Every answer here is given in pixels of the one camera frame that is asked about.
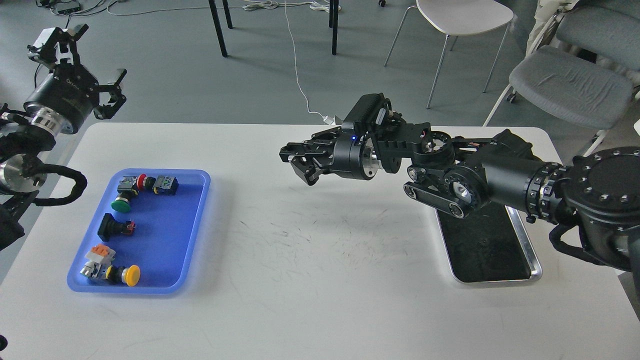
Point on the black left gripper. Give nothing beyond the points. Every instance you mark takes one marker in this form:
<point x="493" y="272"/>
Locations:
<point x="70" y="89"/>

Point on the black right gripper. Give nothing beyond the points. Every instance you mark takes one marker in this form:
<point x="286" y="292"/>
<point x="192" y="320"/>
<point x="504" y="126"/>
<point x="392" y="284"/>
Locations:
<point x="330" y="152"/>

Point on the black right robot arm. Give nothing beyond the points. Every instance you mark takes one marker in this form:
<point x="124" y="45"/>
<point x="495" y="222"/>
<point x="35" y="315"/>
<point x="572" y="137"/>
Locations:
<point x="594" y="202"/>

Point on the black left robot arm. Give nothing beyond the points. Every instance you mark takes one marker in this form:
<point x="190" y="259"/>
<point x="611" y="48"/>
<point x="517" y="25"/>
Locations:
<point x="22" y="173"/>

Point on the black table leg left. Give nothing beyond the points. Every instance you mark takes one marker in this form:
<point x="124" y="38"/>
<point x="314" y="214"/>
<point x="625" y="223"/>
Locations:
<point x="217" y="23"/>

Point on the black table leg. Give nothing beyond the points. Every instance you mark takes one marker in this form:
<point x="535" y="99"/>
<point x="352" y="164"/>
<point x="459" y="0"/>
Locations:
<point x="217" y="23"/>
<point x="333" y="25"/>

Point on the black table leg right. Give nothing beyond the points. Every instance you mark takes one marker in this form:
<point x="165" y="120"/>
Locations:
<point x="333" y="25"/>

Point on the blue plastic tray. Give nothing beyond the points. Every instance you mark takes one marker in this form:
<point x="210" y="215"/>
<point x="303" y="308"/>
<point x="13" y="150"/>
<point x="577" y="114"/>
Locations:
<point x="164" y="238"/>

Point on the orange grey contact block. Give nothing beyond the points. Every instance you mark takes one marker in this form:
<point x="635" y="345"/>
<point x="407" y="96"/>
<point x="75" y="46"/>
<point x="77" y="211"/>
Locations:
<point x="101" y="254"/>

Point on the white plastic chair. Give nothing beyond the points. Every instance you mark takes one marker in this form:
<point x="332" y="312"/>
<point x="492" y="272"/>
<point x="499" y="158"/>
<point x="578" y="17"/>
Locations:
<point x="460" y="18"/>

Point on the silver metal tray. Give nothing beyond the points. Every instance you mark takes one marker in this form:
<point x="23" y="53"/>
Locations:
<point x="489" y="247"/>

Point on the yellow mushroom push button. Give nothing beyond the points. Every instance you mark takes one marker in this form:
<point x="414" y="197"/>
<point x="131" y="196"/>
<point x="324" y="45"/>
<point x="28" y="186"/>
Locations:
<point x="121" y="275"/>

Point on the grey upholstered chair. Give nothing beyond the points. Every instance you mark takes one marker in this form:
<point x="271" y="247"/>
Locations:
<point x="570" y="88"/>

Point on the grey chair in corner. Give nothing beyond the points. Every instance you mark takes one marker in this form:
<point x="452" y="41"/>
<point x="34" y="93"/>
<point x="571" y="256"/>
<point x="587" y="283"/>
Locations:
<point x="607" y="28"/>

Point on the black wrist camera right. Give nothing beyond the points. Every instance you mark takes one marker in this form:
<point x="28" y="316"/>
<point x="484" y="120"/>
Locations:
<point x="371" y="111"/>

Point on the green push button switch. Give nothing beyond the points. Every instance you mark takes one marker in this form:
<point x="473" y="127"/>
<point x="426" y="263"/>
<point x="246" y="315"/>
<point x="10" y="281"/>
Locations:
<point x="127" y="189"/>

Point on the red push button switch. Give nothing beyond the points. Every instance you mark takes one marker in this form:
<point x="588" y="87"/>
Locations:
<point x="160" y="185"/>

